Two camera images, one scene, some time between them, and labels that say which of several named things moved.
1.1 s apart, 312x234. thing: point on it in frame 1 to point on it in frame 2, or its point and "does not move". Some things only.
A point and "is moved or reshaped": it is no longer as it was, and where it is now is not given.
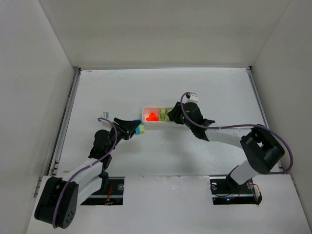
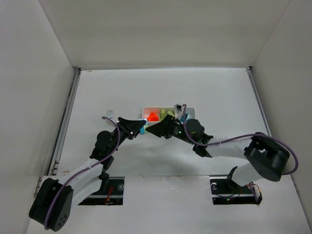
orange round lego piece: x=152 y=117 does not move
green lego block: x=163 y=115 does not move
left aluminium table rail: x=52 y=170 does not move
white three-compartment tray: x=156 y=118 does not move
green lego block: x=142 y=129 is moved or reshaped
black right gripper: x=180 y=114 to x=169 y=127
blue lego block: x=137 y=130 is moved or reshaped
